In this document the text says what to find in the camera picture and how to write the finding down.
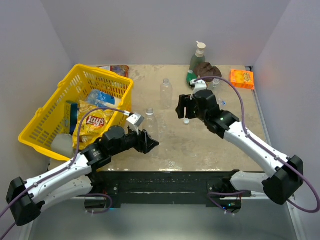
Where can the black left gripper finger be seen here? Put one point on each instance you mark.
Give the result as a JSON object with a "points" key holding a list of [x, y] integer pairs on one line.
{"points": [[151, 143], [142, 142]]}

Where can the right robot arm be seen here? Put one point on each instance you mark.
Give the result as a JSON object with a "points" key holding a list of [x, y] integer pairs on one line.
{"points": [[281, 176]]}

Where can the red snack bag behind basket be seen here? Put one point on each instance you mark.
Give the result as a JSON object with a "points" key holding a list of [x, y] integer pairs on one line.
{"points": [[121, 70]]}

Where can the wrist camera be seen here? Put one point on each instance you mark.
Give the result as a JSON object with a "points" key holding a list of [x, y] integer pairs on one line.
{"points": [[134, 121], [197, 85]]}

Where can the yellow plastic shopping basket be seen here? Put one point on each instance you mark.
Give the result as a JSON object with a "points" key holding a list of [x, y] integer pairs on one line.
{"points": [[47, 122]]}

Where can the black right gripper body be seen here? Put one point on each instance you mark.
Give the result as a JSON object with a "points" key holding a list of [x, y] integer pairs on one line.
{"points": [[190, 105]]}

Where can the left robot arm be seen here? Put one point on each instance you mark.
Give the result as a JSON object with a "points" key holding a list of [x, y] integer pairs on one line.
{"points": [[27, 199]]}

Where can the clear plastic bottle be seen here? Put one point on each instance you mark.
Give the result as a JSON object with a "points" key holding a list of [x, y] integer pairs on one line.
{"points": [[166, 94], [151, 124]]}

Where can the aluminium frame rail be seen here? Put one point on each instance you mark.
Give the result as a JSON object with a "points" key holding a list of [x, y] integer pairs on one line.
{"points": [[296, 220]]}

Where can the green soap pump bottle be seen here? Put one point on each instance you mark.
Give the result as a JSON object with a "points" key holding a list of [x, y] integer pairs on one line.
{"points": [[198, 57]]}

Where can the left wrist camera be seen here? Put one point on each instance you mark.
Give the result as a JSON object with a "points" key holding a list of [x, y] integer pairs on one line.
{"points": [[134, 121]]}

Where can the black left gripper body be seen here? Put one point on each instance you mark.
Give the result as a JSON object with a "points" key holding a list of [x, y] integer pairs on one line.
{"points": [[130, 141]]}

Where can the uncapped clear bottle by bag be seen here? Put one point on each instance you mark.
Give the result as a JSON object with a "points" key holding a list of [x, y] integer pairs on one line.
{"points": [[214, 86]]}

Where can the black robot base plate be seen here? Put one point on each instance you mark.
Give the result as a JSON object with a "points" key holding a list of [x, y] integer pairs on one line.
{"points": [[209, 188]]}

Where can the green plastic bag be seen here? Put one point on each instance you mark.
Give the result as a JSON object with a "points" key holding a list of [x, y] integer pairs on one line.
{"points": [[189, 77]]}

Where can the orange candy box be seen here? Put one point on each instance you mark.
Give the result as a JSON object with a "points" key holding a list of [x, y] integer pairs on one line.
{"points": [[242, 79]]}

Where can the blue white plastic package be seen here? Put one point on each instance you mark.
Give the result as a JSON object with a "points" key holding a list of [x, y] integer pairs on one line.
{"points": [[101, 99]]}

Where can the yellow Lays chips bag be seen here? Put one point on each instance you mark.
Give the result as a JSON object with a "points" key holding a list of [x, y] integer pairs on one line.
{"points": [[92, 126]]}

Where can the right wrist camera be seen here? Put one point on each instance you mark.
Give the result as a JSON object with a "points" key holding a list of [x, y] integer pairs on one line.
{"points": [[197, 85]]}

